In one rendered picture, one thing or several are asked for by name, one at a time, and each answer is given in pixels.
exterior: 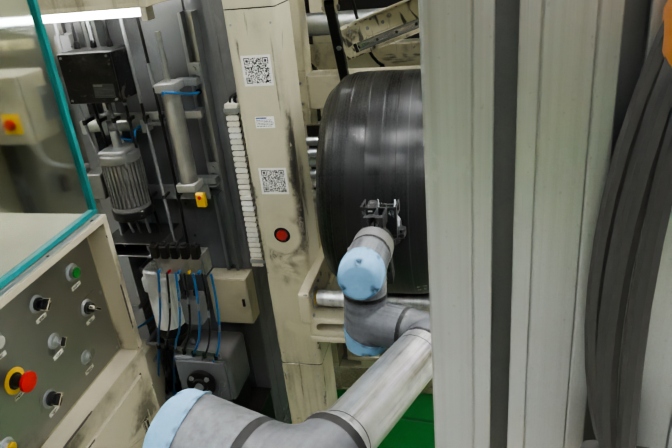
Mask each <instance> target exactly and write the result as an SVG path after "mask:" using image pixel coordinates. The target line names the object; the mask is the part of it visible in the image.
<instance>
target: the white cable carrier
mask: <svg viewBox="0 0 672 448"><path fill-rule="evenodd" d="M224 108H240V107H239V101H238V99H237V98H236V101H235V102H234V101H233V98H232V99H231V102H230V103H229V102H227V103H226V104H224ZM225 114H226V115H228V116H226V120H227V121H229V122H227V126H228V127H230V128H228V132H229V133H231V134H229V137H230V139H231V140H230V143H231V144H233V145H232V146H231V149H232V150H234V151H233V152H232V154H233V156H235V157H234V158H233V160H234V162H235V163H234V165H235V167H237V168H236V169H235V171H236V173H238V174H237V175H236V176H237V178H239V179H238V180H237V183H238V184H239V186H238V188H239V189H241V190H240V191H239V194H240V195H241V196H240V199H241V200H242V202H241V205H242V206H243V207H242V211H244V212H243V216H245V217H244V221H246V222H245V226H246V231H247V237H248V242H249V244H248V245H249V247H250V248H249V250H250V252H251V253H250V256H251V257H252V258H251V259H258V260H263V259H264V260H265V258H264V252H263V246H262V240H261V234H260V228H259V222H258V216H257V209H256V203H255V196H254V191H253V185H252V179H251V173H250V167H249V161H248V155H247V149H246V143H245V137H244V131H243V125H242V119H241V113H225Z"/></svg>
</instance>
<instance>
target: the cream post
mask: <svg viewBox="0 0 672 448"><path fill-rule="evenodd" d="M222 5H223V9H224V17H225V23H226V29H227V35H228V41H229V47H230V53H231V59H232V65H233V71H234V77H235V83H236V89H237V95H238V101H239V107H240V113H241V119H242V125H243V131H244V137H245V143H246V149H247V155H248V161H249V167H250V173H251V179H252V185H253V191H254V196H255V203H256V209H257V216H258V222H259V228H260V234H261V240H262V246H263V252H264V258H265V263H266V268H267V275H268V282H269V288H270V294H271V300H272V306H273V312H274V318H275V324H276V330H277V336H278V342H279V348H280V354H281V360H282V366H283V372H284V378H285V384H286V390H287V396H288V402H289V408H290V414H291V420H292V424H299V423H303V422H304V421H305V420H306V419H307V418H308V417H309V416H310V415H311V414H313V413H315V412H318V411H327V410H328V409H329V408H330V407H331V406H332V405H333V404H334V403H335V402H336V401H337V400H338V398H337V390H336V382H335V374H334V365H333V357H332V349H331V342H315V341H311V333H310V325H309V324H305V323H302V319H301V312H300V305H299V298H298V294H299V291H300V289H301V287H302V285H303V283H304V280H305V278H306V276H307V274H308V272H309V270H310V269H311V266H312V264H313V262H314V260H315V258H316V256H317V254H318V251H319V243H318V235H317V226H316V218H315V210H314V202H313V194H312V185H311V177H310V169H309V161H308V153H307V145H306V136H305V128H304V120H303V112H302V104H301V95H300V87H299V79H298V71H297V63H296V55H295V46H294V38H293V30H292V22H291V14H290V5H289V0H222ZM264 54H270V59H271V66H272V73H273V80H274V85H270V86H247V87H245V83H244V77H243V70H242V64H241V58H240V56H247V55H264ZM267 116H274V122H275V128H256V122H255V117H267ZM258 168H286V174H287V181H288V188H289V194H262V189H261V183H260V177H259V171H258ZM279 230H284V231H285V232H286V233H287V238H286V240H283V241H281V240H279V239H278V238H277V236H276V234H277V232H278V231H279Z"/></svg>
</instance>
